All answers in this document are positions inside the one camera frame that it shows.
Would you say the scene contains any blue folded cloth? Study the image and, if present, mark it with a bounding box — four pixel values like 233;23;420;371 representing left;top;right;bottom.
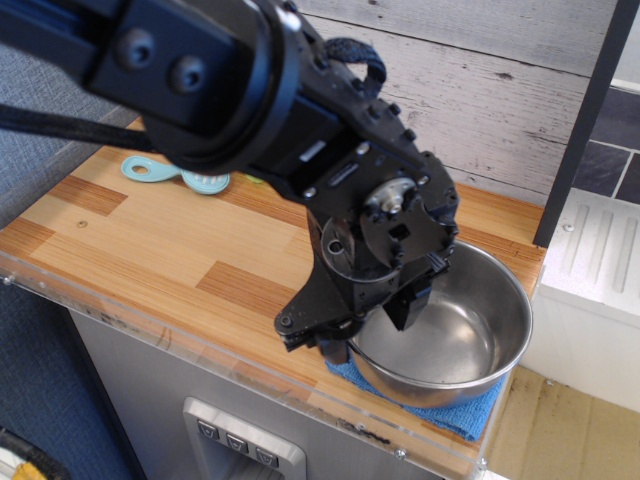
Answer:
325;359;505;442

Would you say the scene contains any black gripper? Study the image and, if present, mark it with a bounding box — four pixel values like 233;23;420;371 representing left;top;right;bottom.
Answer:
274;209;450;365

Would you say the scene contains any grey toy fridge cabinet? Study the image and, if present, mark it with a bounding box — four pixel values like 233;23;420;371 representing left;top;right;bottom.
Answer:
67;305;474;480

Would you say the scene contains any silver dispenser button panel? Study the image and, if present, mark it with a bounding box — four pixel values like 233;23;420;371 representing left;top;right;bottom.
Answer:
183;397;308;479

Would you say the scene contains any clear acrylic edge guard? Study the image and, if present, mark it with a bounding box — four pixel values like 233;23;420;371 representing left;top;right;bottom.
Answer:
0;249;489;476

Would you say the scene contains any dark right shelf post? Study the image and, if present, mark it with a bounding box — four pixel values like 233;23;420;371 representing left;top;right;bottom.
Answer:
533;0;639;248

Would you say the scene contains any white toy sink drainboard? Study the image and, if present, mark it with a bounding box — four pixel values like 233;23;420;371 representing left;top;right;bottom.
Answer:
521;189;639;411

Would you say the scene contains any green toy broccoli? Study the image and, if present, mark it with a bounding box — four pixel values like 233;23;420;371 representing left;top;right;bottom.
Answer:
245;174;263;184

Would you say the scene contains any stainless steel bowl pan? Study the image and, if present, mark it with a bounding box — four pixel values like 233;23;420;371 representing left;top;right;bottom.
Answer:
350;241;533;408

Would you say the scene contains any teal scrub brush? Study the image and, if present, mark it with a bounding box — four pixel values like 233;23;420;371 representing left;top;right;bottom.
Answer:
121;156;231;195

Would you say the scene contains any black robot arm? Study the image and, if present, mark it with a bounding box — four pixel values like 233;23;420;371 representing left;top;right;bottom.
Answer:
1;1;458;364

